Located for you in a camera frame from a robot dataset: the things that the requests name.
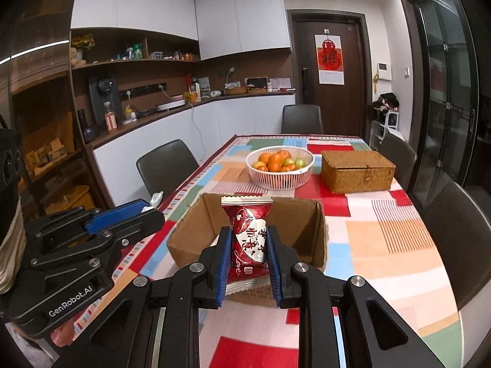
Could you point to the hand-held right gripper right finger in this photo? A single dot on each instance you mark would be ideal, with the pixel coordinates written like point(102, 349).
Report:
point(273, 264)

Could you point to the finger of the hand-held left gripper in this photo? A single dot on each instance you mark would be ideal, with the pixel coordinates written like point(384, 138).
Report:
point(115, 212)
point(151, 218)

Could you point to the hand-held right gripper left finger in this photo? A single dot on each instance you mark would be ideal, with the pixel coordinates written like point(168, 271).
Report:
point(224, 264)

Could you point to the red snack packet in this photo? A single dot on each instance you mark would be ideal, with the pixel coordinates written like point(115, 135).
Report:
point(247, 237)

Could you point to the brown cardboard box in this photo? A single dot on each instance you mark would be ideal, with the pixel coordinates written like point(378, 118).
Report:
point(303, 230)

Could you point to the person's left forearm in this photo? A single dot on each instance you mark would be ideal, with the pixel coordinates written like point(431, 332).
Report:
point(9, 245)

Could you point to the white crumpled tissue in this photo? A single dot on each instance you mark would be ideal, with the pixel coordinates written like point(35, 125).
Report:
point(155, 199)

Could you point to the dark grey dining chair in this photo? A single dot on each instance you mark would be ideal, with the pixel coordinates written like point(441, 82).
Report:
point(302, 119)
point(456, 237)
point(399, 153)
point(167, 168)

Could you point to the white plastic fruit basket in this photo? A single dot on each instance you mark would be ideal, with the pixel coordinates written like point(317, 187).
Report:
point(276, 180)

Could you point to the orange drink bottle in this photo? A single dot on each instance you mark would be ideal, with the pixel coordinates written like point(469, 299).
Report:
point(110, 117)

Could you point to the black thermos flask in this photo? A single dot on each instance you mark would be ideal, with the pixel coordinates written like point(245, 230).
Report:
point(81, 122)

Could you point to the small yellow bottle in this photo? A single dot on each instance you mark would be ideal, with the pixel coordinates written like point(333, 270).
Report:
point(129, 113)

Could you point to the green apple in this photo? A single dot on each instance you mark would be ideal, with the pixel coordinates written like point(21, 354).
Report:
point(300, 163)
point(288, 162)

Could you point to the pile of oranges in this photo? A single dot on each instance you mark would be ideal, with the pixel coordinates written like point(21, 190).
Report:
point(274, 161)

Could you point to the colourful patchwork tablecloth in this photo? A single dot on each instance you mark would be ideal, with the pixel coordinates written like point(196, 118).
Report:
point(383, 237)

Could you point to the black water dispenser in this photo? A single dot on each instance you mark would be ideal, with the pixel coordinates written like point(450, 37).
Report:
point(102, 99)

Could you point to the white tray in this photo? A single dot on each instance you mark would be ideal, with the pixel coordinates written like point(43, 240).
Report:
point(170, 104)

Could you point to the woven wicker lidded box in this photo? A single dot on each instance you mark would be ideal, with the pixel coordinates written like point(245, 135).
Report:
point(356, 176)

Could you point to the white lower counter cabinets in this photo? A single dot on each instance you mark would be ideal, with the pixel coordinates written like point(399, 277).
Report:
point(238, 119)

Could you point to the dark wooden shelf cabinet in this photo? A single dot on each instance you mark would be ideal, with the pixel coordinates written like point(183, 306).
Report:
point(42, 84)

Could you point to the shallow wicker tray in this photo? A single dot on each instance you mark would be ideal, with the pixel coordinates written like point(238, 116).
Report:
point(235, 90)

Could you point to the white gooseneck lamp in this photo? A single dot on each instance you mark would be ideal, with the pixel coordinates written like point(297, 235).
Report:
point(229, 76)

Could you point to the black tablet screen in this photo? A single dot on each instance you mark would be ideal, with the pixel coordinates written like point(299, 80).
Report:
point(256, 83)

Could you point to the white shoe rack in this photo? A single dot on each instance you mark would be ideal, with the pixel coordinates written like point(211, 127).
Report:
point(379, 130)

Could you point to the sunflower bouquet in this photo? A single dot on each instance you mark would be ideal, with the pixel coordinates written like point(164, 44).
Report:
point(82, 42)

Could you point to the white desk card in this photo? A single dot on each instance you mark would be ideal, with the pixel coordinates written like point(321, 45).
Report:
point(282, 83)

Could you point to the black door lock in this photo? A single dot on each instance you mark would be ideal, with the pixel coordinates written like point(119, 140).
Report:
point(305, 80)

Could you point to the dark bag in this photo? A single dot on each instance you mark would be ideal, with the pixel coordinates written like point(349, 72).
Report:
point(383, 103)

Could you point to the white upper cabinets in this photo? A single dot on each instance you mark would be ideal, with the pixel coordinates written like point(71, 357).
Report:
point(153, 11)

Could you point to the yellow hanging ornament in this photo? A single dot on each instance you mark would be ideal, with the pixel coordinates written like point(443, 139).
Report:
point(375, 80)

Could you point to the white intercom panel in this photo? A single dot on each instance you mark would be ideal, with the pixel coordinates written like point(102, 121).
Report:
point(383, 71)

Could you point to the dark brown door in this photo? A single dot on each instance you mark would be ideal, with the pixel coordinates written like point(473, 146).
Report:
point(307, 38)

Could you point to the black framed glass door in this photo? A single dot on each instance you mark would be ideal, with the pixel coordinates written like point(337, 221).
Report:
point(441, 84)

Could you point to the black wall power strip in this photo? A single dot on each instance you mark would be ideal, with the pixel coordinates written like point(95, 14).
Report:
point(142, 89)

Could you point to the brown wall shelf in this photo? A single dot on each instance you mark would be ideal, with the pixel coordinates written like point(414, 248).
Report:
point(134, 61)

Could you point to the red and white wall calendar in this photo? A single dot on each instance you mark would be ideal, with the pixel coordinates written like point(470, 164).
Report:
point(329, 57)

